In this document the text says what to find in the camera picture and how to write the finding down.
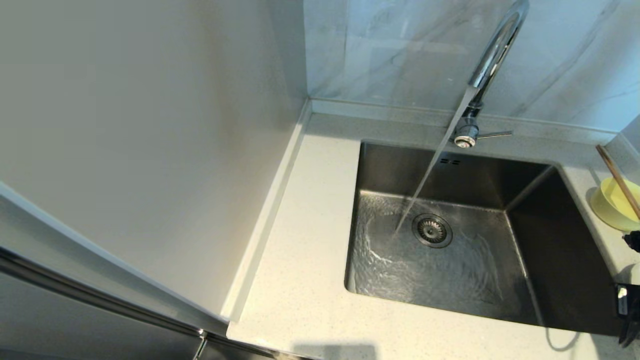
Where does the wooden chopstick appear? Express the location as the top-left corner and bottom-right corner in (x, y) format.
(595, 145), (640, 222)
(597, 145), (640, 220)

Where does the chrome gooseneck kitchen faucet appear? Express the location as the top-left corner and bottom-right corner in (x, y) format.
(452, 0), (530, 149)

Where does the stainless steel sink basin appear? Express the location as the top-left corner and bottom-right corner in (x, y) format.
(344, 140), (632, 337)

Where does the yellow plastic bowl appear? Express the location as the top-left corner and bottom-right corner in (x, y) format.
(590, 177), (640, 233)

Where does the round metal drain strainer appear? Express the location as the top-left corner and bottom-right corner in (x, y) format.
(411, 213), (454, 249)

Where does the tall glossy grey cabinet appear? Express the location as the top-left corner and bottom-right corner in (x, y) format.
(0, 0), (311, 360)

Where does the long metal cabinet handle rail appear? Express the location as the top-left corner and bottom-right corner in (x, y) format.
(0, 244), (281, 360)

